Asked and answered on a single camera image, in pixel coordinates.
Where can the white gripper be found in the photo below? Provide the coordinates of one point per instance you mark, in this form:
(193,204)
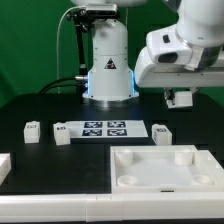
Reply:
(150,75)

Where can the white square tabletop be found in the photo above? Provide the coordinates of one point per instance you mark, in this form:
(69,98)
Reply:
(169,169)

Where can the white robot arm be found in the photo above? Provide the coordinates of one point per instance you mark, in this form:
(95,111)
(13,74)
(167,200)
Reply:
(111,82)

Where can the white marker sheet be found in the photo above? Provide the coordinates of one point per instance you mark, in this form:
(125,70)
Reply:
(107,129)

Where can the white front fence bar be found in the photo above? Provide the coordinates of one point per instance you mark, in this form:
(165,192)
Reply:
(111,207)

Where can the white left fence piece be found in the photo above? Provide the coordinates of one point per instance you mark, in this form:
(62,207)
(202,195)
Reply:
(5,166)

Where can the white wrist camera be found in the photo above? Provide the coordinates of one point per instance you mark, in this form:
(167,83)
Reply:
(166,47)

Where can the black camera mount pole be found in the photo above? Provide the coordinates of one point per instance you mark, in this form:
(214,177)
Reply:
(80,40)

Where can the grey background camera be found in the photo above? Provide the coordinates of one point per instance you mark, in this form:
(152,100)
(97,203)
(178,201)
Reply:
(101,9)

